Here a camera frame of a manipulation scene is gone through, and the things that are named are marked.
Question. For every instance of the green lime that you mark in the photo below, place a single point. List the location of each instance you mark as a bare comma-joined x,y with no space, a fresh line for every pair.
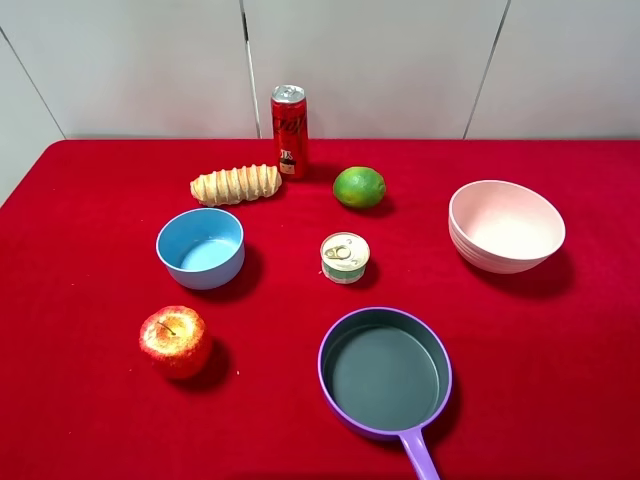
359,187

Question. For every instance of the small tin can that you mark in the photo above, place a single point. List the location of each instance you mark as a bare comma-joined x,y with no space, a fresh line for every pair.
344,257

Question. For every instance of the spiral bread roll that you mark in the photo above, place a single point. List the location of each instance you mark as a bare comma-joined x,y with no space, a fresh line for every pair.
230,187

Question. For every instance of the blue bowl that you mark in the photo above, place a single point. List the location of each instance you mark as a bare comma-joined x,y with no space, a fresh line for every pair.
203,248

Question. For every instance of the red soda can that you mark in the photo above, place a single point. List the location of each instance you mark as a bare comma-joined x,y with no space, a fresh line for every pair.
290,130

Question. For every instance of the purple pan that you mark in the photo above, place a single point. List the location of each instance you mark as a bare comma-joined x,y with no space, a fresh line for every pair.
387,375

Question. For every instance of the red tablecloth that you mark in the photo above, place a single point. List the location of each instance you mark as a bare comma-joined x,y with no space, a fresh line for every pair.
546,363

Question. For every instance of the red apple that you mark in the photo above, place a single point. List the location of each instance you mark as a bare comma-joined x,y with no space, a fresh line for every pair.
176,341

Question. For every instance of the pink bowl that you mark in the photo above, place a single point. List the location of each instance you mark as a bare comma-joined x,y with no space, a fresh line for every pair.
502,227

